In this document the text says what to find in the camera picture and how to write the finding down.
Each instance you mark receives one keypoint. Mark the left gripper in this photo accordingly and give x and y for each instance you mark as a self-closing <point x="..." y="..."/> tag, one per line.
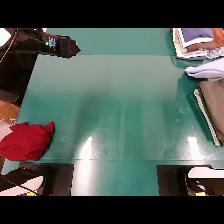
<point x="69" y="47"/>

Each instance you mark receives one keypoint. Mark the white garment with blue trim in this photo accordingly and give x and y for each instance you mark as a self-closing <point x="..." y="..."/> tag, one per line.
<point x="208" y="70"/>

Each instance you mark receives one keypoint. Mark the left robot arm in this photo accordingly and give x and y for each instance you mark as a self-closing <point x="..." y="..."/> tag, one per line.
<point x="20" y="50"/>

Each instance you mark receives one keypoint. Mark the red garment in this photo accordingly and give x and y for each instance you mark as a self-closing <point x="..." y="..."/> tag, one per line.
<point x="26" y="141"/>

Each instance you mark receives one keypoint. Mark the purple garment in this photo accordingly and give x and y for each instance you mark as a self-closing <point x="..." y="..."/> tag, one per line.
<point x="196" y="34"/>

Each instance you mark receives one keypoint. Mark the brown garment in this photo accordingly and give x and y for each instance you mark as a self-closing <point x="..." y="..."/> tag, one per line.
<point x="201" y="46"/>

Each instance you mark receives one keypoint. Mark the orange garment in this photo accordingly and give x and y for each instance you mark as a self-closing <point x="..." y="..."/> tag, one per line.
<point x="218" y="35"/>

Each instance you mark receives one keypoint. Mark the taupe garment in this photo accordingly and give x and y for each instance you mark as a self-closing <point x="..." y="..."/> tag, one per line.
<point x="215" y="103"/>

